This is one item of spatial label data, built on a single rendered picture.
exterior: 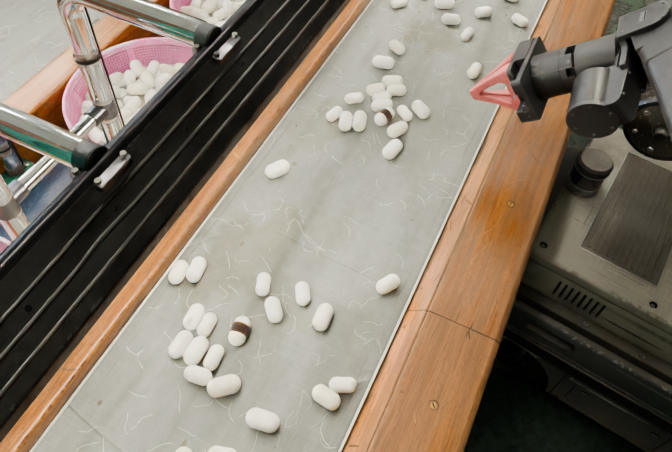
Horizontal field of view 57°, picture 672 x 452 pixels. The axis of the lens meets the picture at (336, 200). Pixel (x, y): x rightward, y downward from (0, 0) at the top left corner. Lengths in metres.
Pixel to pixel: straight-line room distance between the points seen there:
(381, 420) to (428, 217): 0.30
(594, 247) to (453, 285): 0.52
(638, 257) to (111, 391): 0.95
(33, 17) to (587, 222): 1.10
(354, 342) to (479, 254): 0.20
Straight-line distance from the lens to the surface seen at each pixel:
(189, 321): 0.77
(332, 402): 0.72
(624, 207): 1.36
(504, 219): 0.87
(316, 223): 0.86
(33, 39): 1.21
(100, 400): 0.78
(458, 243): 0.83
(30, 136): 0.48
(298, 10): 0.61
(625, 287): 1.25
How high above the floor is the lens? 1.44
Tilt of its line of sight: 53 degrees down
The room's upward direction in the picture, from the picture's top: 4 degrees clockwise
